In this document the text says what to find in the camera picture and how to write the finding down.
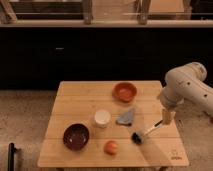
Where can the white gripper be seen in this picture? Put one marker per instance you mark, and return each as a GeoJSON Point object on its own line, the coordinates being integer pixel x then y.
{"type": "Point", "coordinates": [169, 99]}

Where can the grey blue towel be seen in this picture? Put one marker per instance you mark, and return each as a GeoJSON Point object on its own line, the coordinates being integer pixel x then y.
{"type": "Point", "coordinates": [126, 118]}

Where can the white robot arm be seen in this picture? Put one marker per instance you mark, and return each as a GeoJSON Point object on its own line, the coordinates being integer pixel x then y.
{"type": "Point", "coordinates": [185, 82]}

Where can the orange bowl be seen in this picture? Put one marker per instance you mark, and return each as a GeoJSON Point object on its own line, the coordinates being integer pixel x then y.
{"type": "Point", "coordinates": [124, 91]}

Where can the purple bowl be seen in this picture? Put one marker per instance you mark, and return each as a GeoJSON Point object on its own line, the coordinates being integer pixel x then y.
{"type": "Point", "coordinates": [76, 136]}

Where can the black and white dish brush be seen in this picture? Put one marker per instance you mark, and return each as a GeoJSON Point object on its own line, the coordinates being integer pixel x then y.
{"type": "Point", "coordinates": [139, 136]}

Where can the orange fruit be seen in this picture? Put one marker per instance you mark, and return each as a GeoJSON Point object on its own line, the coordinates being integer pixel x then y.
{"type": "Point", "coordinates": [111, 147]}

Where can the white cup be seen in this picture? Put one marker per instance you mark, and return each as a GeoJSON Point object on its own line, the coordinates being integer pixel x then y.
{"type": "Point", "coordinates": [102, 118]}

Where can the wooden table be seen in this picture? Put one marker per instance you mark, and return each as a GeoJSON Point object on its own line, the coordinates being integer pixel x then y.
{"type": "Point", "coordinates": [77, 102]}

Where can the wooden railing shelf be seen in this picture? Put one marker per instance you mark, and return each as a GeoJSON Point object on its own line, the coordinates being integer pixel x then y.
{"type": "Point", "coordinates": [106, 13]}

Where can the black handle on floor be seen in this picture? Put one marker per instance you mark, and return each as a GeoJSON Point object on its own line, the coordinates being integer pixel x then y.
{"type": "Point", "coordinates": [11, 152]}

